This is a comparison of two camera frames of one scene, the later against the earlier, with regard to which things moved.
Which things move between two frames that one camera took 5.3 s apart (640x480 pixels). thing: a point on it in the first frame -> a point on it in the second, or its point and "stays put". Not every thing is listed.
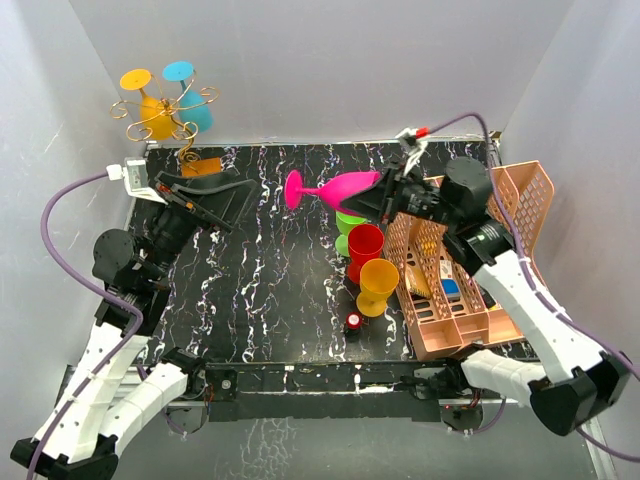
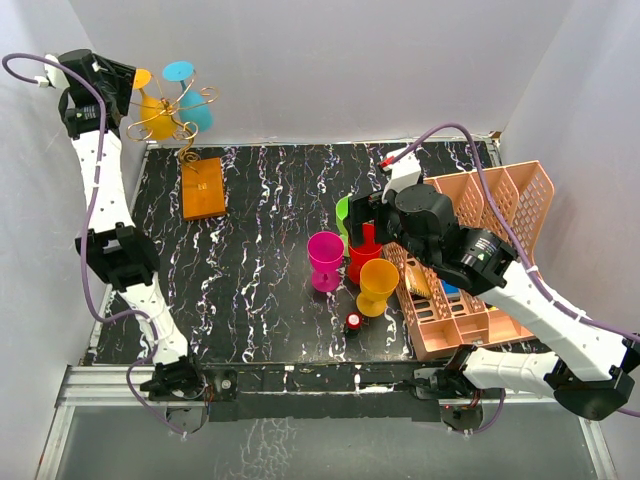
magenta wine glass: x=332 y=191 -> x=325 y=250
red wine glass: x=365 y=242 stays put
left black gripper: x=222 y=204 -> x=123 y=78
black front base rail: x=322 y=392 stays put
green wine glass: x=345 y=223 stays put
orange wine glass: x=378 y=280 stays put
